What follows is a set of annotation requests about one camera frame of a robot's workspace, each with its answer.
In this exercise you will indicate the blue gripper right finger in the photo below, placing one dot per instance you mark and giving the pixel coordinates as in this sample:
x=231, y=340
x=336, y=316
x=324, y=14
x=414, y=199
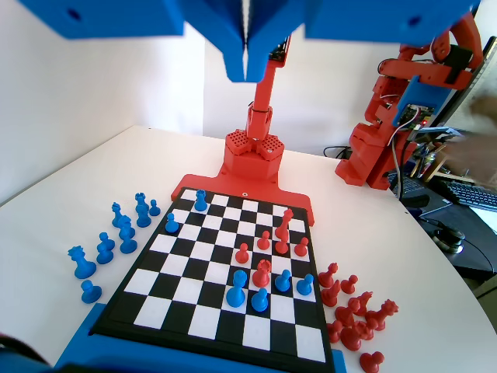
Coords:
x=349, y=19

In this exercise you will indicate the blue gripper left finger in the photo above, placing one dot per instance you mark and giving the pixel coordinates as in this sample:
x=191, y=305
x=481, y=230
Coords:
x=116, y=19

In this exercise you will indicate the blue chess rook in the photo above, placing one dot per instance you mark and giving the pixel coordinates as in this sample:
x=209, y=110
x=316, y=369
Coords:
x=141, y=200
x=200, y=202

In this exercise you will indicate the red robot arm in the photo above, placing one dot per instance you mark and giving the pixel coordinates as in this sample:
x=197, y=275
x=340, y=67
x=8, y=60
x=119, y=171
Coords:
x=252, y=155

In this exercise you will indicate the blue chess king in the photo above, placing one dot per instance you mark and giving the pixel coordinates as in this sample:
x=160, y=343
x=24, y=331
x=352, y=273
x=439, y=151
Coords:
x=235, y=293

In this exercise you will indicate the person's hand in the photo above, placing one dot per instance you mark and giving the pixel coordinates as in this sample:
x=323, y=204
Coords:
x=473, y=155

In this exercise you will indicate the wooden stand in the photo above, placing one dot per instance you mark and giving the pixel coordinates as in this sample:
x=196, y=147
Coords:
x=431, y=163

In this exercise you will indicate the black laptop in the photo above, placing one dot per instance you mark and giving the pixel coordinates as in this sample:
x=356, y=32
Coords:
x=409, y=185

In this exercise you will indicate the red board holder plate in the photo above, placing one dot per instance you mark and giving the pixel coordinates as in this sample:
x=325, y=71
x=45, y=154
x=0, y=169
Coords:
x=217, y=182

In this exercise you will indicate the black computer keyboard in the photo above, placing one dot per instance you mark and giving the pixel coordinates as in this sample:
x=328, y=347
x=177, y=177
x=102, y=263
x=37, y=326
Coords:
x=470, y=194

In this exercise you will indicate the black computer mouse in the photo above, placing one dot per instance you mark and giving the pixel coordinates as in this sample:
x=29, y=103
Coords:
x=448, y=239

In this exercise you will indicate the black desk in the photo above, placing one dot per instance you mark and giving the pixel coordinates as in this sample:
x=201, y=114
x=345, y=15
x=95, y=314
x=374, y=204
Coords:
x=477, y=248

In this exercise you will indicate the black and white chessboard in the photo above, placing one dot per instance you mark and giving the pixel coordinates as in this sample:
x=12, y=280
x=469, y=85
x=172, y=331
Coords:
x=194, y=272

